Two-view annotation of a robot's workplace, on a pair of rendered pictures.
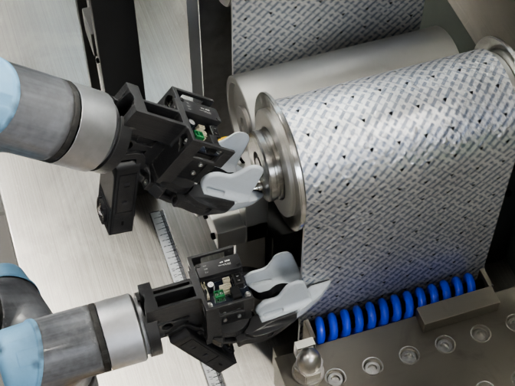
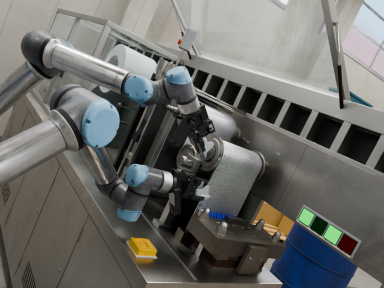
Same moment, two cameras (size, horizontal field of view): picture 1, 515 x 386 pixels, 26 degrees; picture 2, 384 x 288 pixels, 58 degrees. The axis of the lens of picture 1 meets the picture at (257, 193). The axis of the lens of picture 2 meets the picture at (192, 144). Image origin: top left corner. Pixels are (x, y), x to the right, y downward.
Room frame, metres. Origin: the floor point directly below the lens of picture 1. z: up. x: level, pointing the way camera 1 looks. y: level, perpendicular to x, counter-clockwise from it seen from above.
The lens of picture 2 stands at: (-0.51, 0.52, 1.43)
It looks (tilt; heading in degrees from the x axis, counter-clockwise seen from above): 7 degrees down; 340
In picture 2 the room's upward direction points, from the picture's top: 25 degrees clockwise
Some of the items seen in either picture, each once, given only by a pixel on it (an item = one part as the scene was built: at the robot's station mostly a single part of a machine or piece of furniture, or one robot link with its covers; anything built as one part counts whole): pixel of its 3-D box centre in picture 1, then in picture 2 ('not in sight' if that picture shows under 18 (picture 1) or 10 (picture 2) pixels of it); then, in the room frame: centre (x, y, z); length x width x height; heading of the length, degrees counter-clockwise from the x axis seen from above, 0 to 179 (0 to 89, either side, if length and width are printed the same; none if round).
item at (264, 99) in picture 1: (279, 161); (210, 152); (0.72, -0.02, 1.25); 0.15 x 0.01 x 0.15; 19
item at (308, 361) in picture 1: (308, 362); (205, 213); (0.60, -0.06, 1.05); 0.04 x 0.04 x 0.04
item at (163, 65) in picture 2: not in sight; (169, 68); (1.44, 0.10, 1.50); 0.14 x 0.14 x 0.06
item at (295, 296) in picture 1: (294, 293); (204, 192); (0.65, -0.04, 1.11); 0.09 x 0.03 x 0.06; 107
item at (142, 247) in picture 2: not in sight; (142, 247); (0.50, 0.15, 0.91); 0.07 x 0.07 x 0.02; 19
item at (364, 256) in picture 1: (399, 250); (225, 195); (0.71, -0.16, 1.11); 0.23 x 0.01 x 0.18; 109
